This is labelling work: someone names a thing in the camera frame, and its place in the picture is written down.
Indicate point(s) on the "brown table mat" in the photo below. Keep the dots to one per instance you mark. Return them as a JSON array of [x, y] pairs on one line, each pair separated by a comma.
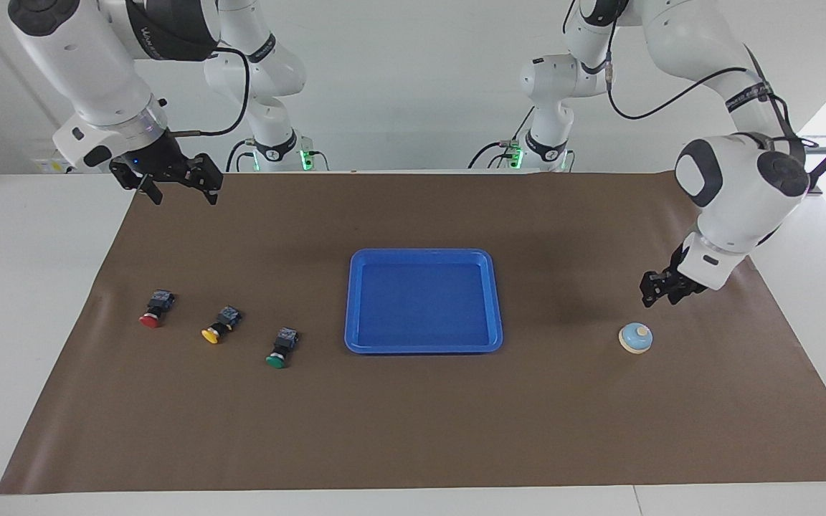
[[413, 423]]

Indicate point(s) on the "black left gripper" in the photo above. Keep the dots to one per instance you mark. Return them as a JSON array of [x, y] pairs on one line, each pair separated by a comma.
[[685, 269]]

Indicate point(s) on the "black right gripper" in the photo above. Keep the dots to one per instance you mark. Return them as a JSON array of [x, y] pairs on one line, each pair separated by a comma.
[[158, 158]]

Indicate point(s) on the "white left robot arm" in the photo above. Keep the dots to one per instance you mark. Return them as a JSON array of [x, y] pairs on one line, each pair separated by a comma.
[[736, 186]]

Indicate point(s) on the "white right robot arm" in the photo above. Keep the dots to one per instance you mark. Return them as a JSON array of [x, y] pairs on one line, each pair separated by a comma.
[[83, 57]]

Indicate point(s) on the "red push button switch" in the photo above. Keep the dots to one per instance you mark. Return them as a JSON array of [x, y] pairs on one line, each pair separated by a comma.
[[156, 309]]

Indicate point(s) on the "white wall socket box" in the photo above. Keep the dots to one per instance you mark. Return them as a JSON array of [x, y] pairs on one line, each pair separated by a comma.
[[51, 167]]

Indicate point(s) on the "blue plastic tray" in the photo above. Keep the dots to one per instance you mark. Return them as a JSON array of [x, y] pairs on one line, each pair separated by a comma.
[[424, 308]]

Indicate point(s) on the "yellow push button switch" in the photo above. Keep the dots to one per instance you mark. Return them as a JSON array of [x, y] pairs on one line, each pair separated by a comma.
[[221, 326]]

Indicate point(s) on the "green push button switch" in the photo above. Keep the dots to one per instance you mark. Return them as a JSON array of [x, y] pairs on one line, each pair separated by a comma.
[[282, 349]]

